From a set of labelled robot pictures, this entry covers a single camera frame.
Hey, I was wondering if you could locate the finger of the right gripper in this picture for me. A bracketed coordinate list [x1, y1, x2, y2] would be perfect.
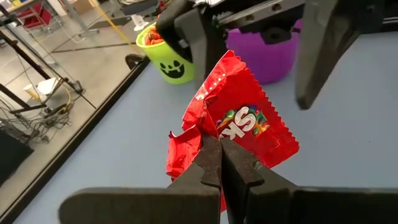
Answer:
[294, 0, 385, 111]
[156, 5, 228, 85]

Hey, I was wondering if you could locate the white paper cup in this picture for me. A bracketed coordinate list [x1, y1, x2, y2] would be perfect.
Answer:
[23, 83, 42, 102]

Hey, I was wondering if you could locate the orange Reese's candy pack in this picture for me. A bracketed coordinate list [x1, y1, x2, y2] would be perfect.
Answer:
[144, 26, 165, 47]

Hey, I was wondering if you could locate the red Skittles candy pack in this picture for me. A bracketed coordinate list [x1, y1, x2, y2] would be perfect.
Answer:
[165, 49, 300, 213]

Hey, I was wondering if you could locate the black desk frame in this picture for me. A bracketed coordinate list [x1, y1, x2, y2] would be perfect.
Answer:
[0, 4, 82, 114]

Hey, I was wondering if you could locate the red storage bin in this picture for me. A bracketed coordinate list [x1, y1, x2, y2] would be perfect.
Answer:
[15, 2, 53, 29]

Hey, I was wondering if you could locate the black floor box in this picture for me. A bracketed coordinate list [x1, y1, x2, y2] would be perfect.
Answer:
[0, 129, 35, 185]

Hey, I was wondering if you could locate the black power strip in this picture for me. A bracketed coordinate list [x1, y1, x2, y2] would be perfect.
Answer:
[43, 103, 69, 118]

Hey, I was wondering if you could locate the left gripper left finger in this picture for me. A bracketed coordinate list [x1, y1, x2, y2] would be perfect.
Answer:
[58, 135, 223, 224]

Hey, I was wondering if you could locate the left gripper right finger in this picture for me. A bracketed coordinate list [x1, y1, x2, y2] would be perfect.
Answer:
[221, 136, 398, 224]

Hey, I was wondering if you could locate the white plastic cup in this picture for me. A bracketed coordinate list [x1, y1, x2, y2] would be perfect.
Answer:
[131, 14, 150, 32]

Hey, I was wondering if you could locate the orange extension cable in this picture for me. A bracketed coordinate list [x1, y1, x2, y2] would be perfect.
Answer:
[90, 0, 144, 57]

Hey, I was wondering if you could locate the green plastic basket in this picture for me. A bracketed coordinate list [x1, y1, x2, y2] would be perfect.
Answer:
[136, 21, 197, 85]

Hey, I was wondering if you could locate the purple plastic basket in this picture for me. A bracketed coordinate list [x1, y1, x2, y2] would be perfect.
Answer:
[224, 18, 304, 85]

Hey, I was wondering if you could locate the white paper sheet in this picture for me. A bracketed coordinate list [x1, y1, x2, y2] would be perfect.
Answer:
[36, 77, 60, 96]

